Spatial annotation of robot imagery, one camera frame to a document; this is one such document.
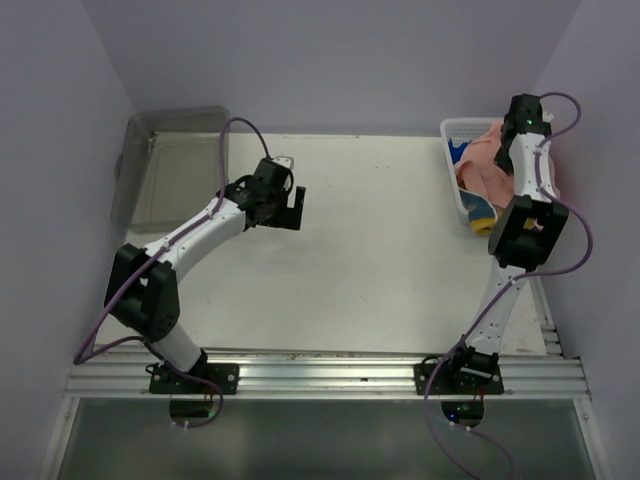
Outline pink towel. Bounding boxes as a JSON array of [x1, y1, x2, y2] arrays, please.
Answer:
[[452, 117, 559, 214]]

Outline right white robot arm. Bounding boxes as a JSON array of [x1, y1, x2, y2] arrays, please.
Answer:
[[445, 94, 569, 393]]

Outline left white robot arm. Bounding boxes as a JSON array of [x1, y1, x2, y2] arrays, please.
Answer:
[[105, 156, 306, 393]]

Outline white plastic basket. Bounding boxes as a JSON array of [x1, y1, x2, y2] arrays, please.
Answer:
[[439, 116, 561, 231]]

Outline blue towel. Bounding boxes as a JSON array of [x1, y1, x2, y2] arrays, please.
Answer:
[[447, 139, 469, 165]]

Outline yellow towel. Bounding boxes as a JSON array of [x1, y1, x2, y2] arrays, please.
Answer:
[[458, 188, 499, 236]]

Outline grey transparent plastic bin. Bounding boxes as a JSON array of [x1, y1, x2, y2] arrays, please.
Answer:
[[111, 106, 229, 234]]

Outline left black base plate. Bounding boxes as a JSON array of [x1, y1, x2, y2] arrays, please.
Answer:
[[145, 363, 240, 395]]

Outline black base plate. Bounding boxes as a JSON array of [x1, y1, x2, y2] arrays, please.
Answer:
[[145, 363, 240, 395], [413, 363, 505, 396]]

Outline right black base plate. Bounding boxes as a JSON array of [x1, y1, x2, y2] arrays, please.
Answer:
[[413, 363, 505, 396]]

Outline aluminium mounting rail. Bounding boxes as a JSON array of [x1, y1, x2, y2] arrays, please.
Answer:
[[64, 321, 590, 400]]

